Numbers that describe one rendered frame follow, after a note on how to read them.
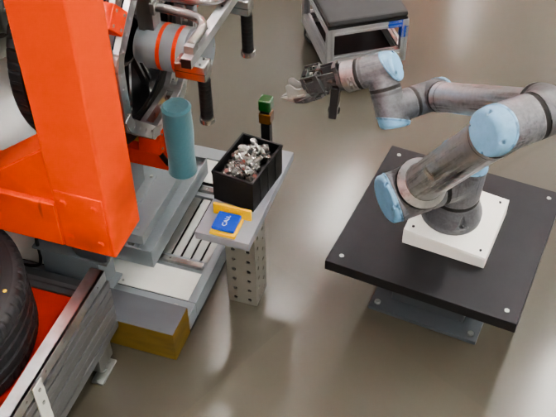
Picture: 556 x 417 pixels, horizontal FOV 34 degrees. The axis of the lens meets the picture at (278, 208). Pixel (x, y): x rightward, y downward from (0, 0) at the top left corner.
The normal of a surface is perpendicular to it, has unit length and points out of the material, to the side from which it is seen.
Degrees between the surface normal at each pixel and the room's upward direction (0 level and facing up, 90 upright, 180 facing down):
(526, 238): 0
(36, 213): 90
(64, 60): 90
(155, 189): 0
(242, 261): 90
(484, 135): 84
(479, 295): 0
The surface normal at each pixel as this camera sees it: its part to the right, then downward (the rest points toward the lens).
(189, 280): -0.01, -0.71
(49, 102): -0.32, 0.66
